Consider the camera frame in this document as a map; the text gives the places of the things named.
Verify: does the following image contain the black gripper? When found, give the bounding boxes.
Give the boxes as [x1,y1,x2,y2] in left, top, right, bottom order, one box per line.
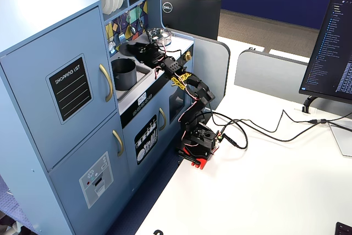
[134,41,167,68]

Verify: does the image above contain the dark gray pot lid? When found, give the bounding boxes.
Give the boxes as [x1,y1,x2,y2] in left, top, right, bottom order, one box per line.
[119,41,155,57]

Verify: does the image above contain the steel ladle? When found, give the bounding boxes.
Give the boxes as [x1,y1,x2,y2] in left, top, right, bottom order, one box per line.
[129,12,137,35]

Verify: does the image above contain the steel slotted spatula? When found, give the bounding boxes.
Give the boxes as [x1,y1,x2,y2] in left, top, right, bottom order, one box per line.
[117,16,126,45]

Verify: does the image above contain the gray sink basin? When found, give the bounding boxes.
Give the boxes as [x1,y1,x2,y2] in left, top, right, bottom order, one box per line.
[111,58,155,101]

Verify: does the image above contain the shiny steel pot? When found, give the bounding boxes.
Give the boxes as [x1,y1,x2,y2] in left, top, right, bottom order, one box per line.
[147,28,173,47]

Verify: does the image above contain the steel skimmer spoon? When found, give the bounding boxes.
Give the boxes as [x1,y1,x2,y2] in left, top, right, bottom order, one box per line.
[107,23,118,53]

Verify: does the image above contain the dark gray pot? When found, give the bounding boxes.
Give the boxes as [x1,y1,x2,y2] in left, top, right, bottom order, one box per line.
[111,58,138,91]

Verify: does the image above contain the black Dell monitor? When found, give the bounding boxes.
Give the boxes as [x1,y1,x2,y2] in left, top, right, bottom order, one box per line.
[160,0,222,41]

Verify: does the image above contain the gray desk divider panel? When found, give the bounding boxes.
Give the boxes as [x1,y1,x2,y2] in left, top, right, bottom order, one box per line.
[172,31,231,114]
[234,49,352,119]

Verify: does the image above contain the black shopping list board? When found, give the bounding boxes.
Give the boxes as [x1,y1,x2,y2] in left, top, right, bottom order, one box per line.
[45,54,94,125]

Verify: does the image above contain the blue dishwasher door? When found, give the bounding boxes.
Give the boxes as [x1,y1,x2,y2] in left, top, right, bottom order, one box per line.
[122,100,170,189]

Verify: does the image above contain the black table clamp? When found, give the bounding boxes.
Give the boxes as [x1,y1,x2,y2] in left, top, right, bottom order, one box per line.
[177,149,201,164]

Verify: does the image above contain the blue freezer door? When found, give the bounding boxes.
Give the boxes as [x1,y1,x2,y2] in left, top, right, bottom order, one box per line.
[0,5,119,172]

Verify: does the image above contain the blue toy kitchen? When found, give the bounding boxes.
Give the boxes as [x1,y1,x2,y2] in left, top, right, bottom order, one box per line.
[0,0,195,235]

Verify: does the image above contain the blue fridge door with dispenser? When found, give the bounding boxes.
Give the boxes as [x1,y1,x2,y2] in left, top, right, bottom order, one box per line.
[48,112,133,235]

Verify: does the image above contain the monitor showing code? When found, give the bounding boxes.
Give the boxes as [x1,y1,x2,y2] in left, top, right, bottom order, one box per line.
[299,0,352,106]

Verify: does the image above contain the silver monitor stand base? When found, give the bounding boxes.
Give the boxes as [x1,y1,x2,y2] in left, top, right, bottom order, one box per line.
[328,122,352,157]

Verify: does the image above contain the black keyboard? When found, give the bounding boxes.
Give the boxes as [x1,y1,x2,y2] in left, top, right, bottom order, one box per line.
[334,221,352,235]

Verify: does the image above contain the gold freezer door handle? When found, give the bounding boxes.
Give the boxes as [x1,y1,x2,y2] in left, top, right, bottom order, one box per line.
[98,63,114,103]

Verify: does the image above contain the gold dishwasher door handle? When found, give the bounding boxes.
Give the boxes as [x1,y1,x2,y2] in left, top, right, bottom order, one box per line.
[158,107,167,132]

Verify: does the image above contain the gold fridge door handle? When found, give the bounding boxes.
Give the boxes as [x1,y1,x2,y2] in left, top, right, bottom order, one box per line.
[112,129,124,157]

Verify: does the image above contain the red robot base mount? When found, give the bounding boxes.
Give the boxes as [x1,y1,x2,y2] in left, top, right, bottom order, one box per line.
[178,144,220,170]

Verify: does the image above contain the black cable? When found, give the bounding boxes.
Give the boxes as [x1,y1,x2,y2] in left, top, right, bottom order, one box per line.
[224,113,352,143]
[210,109,352,134]
[222,121,249,150]

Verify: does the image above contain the black monitor mount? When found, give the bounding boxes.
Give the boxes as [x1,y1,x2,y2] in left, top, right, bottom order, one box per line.
[301,95,317,114]

